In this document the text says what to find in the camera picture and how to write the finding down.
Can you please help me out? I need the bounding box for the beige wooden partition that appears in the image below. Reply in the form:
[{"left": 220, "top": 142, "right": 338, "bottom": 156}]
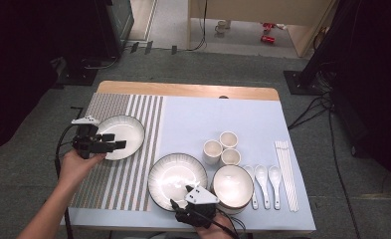
[{"left": 187, "top": 0, "right": 337, "bottom": 58}]

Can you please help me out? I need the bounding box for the white ceramic spoon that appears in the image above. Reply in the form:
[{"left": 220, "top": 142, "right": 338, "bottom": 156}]
[
  {"left": 268, "top": 165, "right": 283, "bottom": 211},
  {"left": 243, "top": 164, "right": 260, "bottom": 211},
  {"left": 254, "top": 164, "right": 272, "bottom": 210}
]

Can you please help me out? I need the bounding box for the striped woven placemat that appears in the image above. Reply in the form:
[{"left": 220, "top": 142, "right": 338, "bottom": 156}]
[{"left": 68, "top": 93, "right": 165, "bottom": 212}]

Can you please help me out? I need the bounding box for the person's left hand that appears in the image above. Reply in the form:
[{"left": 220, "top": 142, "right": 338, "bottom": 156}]
[{"left": 57, "top": 148, "right": 107, "bottom": 186}]

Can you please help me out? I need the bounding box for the black stand base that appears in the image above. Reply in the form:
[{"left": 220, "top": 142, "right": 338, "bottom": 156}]
[{"left": 57, "top": 58, "right": 99, "bottom": 88}]

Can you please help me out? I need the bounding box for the black tape corner mark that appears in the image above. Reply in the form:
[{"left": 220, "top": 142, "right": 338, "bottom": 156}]
[{"left": 70, "top": 106, "right": 85, "bottom": 120}]

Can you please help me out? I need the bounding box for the white ceramic cup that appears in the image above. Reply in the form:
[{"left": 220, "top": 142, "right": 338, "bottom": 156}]
[
  {"left": 219, "top": 130, "right": 240, "bottom": 150},
  {"left": 220, "top": 147, "right": 243, "bottom": 167},
  {"left": 202, "top": 139, "right": 224, "bottom": 166}
]

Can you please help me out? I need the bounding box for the long black floor cable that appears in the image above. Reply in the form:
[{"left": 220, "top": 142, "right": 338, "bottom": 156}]
[{"left": 326, "top": 96, "right": 362, "bottom": 239}]

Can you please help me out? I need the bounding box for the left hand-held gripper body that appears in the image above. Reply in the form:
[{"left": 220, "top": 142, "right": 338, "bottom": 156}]
[{"left": 71, "top": 116, "right": 116, "bottom": 160}]

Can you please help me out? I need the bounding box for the white plate with dark rim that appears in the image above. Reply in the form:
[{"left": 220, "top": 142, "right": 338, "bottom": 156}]
[
  {"left": 96, "top": 115, "right": 146, "bottom": 162},
  {"left": 147, "top": 152, "right": 209, "bottom": 213}
]

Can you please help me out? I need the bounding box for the black metal stand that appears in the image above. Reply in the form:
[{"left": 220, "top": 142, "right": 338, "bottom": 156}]
[{"left": 283, "top": 0, "right": 353, "bottom": 98}]

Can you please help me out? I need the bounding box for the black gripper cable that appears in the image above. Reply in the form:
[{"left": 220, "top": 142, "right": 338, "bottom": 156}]
[
  {"left": 196, "top": 207, "right": 247, "bottom": 239},
  {"left": 54, "top": 123, "right": 82, "bottom": 177}
]

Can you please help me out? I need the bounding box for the black hanging cable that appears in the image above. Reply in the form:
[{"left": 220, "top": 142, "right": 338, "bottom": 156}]
[{"left": 186, "top": 0, "right": 208, "bottom": 53}]

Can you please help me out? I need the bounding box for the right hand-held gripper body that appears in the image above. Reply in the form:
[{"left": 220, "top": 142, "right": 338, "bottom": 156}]
[{"left": 174, "top": 184, "right": 221, "bottom": 229}]

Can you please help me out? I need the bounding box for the row of white chopsticks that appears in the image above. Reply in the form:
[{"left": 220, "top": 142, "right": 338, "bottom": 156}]
[{"left": 274, "top": 140, "right": 299, "bottom": 213}]

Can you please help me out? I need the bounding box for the beige mug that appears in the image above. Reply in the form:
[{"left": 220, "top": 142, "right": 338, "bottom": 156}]
[{"left": 214, "top": 19, "right": 232, "bottom": 36}]

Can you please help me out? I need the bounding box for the dark cabinet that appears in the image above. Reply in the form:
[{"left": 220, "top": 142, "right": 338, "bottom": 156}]
[{"left": 95, "top": 0, "right": 135, "bottom": 58}]

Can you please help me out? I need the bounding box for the dark curtain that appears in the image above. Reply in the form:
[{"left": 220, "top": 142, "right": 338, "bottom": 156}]
[
  {"left": 0, "top": 0, "right": 101, "bottom": 158},
  {"left": 331, "top": 0, "right": 391, "bottom": 190}
]

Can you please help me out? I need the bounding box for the person's right hand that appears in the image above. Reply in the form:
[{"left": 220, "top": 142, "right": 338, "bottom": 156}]
[{"left": 196, "top": 212, "right": 239, "bottom": 239}]

